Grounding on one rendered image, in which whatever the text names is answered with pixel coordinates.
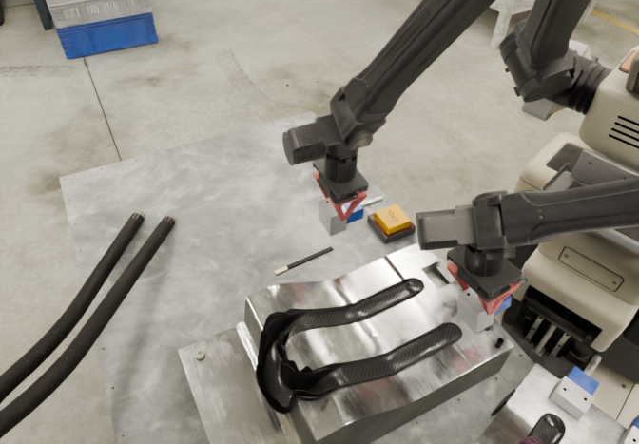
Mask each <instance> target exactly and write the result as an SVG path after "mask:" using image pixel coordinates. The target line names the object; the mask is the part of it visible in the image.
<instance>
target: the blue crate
mask: <svg viewBox="0 0 639 444"><path fill-rule="evenodd" d="M54 26H55V24H54ZM55 28H56V26H55ZM56 31H57V34H58V37H59V39H60V42H61V44H62V47H63V50H64V52H65V55H66V57H67V59H69V60H70V59H75V58H80V57H85V56H89V55H94V54H100V53H105V52H110V51H114V50H119V49H124V48H133V47H138V46H142V45H147V44H152V43H156V42H158V37H157V33H156V30H155V25H154V20H153V14H152V12H146V13H140V14H134V15H129V16H124V17H118V18H112V19H107V20H102V21H96V22H90V23H85V24H80V25H74V26H69V27H63V28H56Z"/></svg>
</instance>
